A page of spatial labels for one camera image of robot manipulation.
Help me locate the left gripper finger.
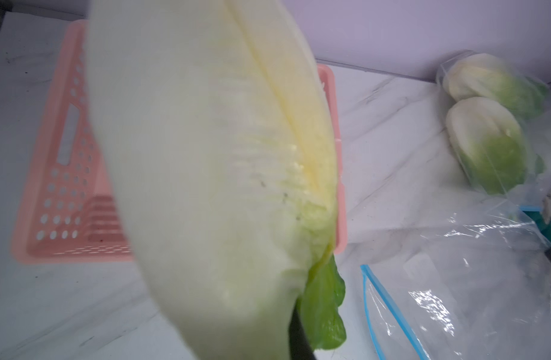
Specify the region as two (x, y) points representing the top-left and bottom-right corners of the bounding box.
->
(288, 308), (316, 360)

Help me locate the clear zip-top bag blue seal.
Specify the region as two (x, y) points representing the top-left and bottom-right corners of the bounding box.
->
(341, 202), (551, 359)

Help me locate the rear bagged chinese cabbage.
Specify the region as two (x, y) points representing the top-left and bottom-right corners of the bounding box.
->
(436, 51), (551, 121)

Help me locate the pink plastic basket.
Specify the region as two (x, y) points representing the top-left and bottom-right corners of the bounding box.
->
(12, 20), (348, 263)

